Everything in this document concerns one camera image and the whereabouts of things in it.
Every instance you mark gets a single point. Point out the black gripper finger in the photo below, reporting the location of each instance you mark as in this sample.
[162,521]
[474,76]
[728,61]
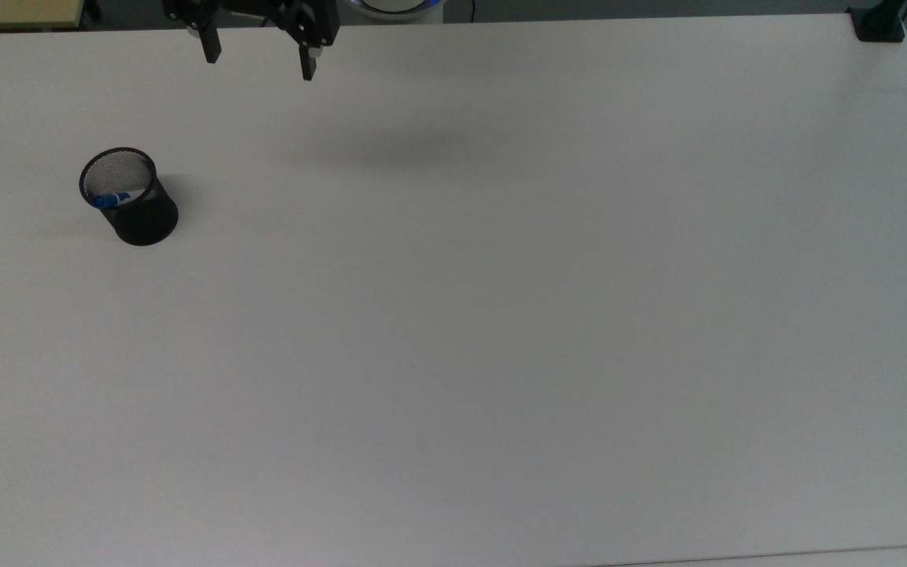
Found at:
[211,47]
[309,63]

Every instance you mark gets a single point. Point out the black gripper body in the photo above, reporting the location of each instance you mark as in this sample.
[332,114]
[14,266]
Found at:
[264,9]

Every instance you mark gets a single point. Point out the blue and white marker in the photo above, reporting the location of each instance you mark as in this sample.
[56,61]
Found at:
[111,200]

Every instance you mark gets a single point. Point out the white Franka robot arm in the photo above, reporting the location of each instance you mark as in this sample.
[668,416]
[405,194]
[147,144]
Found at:
[394,6]

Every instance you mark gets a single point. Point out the black mesh pen cup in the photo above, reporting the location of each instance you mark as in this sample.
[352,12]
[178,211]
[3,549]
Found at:
[146,224]

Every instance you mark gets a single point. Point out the yellow wooden table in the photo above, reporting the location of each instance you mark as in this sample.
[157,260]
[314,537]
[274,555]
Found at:
[12,12]

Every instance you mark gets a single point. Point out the black camera pole with clamp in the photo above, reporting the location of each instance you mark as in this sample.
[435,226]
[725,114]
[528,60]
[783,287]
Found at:
[879,24]

